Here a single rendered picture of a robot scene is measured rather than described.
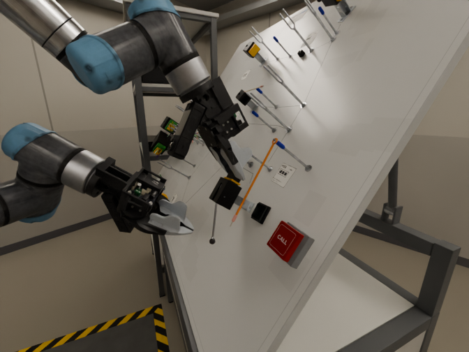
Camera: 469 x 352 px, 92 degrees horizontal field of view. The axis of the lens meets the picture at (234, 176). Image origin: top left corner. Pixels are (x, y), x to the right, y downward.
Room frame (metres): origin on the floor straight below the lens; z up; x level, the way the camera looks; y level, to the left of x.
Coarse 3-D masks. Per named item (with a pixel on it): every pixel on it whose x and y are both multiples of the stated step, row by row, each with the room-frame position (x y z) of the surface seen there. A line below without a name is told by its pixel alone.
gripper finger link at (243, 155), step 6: (234, 144) 0.47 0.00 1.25; (222, 150) 0.45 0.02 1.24; (234, 150) 0.46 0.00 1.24; (240, 150) 0.47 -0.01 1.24; (246, 150) 0.48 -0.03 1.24; (240, 156) 0.47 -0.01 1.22; (246, 156) 0.47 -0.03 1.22; (228, 162) 0.46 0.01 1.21; (240, 162) 0.46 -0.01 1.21; (246, 162) 0.47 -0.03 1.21; (234, 168) 0.45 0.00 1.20; (240, 168) 0.46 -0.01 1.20; (234, 174) 0.47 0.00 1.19; (240, 174) 0.46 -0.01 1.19
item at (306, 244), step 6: (288, 222) 0.36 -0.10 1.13; (306, 234) 0.33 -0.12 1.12; (306, 240) 0.31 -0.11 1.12; (312, 240) 0.31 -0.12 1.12; (300, 246) 0.31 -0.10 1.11; (306, 246) 0.31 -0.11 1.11; (300, 252) 0.30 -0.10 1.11; (306, 252) 0.31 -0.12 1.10; (294, 258) 0.30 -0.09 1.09; (300, 258) 0.30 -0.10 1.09; (288, 264) 0.30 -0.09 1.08; (294, 264) 0.30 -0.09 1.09
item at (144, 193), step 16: (112, 160) 0.41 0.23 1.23; (96, 176) 0.39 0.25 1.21; (112, 176) 0.38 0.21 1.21; (128, 176) 0.39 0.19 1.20; (144, 176) 0.41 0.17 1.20; (160, 176) 0.43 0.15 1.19; (96, 192) 0.40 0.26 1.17; (112, 192) 0.40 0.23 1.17; (128, 192) 0.38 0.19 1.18; (144, 192) 0.40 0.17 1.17; (160, 192) 0.41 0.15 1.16; (128, 208) 0.40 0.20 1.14; (144, 208) 0.37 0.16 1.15
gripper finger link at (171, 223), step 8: (152, 216) 0.40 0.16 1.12; (160, 216) 0.40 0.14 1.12; (168, 216) 0.39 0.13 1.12; (176, 216) 0.39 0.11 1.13; (152, 224) 0.39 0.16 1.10; (160, 224) 0.40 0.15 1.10; (168, 224) 0.40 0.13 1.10; (176, 224) 0.40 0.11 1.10; (168, 232) 0.40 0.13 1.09; (176, 232) 0.40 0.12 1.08; (184, 232) 0.41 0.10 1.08; (192, 232) 0.42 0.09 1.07
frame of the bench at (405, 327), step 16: (352, 256) 0.71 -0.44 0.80; (368, 272) 0.62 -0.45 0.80; (400, 288) 0.55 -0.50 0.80; (416, 304) 0.50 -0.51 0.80; (400, 320) 0.45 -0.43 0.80; (416, 320) 0.45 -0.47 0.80; (432, 320) 0.46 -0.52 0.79; (368, 336) 0.41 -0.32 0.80; (384, 336) 0.41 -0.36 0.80; (400, 336) 0.41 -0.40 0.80; (416, 336) 0.43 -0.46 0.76
